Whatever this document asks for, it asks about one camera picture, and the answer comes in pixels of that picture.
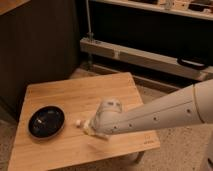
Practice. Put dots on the white plastic bottle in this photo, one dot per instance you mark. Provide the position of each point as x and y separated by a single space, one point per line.
84 125

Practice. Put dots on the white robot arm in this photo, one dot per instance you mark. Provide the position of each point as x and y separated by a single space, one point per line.
191 105

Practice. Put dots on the black ceramic bowl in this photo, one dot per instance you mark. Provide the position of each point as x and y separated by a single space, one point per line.
46 122

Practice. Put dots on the wooden side table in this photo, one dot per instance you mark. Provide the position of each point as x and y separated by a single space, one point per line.
79 99

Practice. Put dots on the metal pole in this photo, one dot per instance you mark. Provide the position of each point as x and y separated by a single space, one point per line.
90 33

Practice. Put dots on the long grey case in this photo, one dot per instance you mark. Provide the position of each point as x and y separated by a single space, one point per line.
143 59

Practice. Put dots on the dark wooden cabinet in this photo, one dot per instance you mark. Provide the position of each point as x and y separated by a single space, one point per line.
39 42

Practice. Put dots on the wooden shelf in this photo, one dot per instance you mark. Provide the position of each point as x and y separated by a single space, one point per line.
156 8

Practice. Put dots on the black case handle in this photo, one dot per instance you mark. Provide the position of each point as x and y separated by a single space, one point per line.
192 65

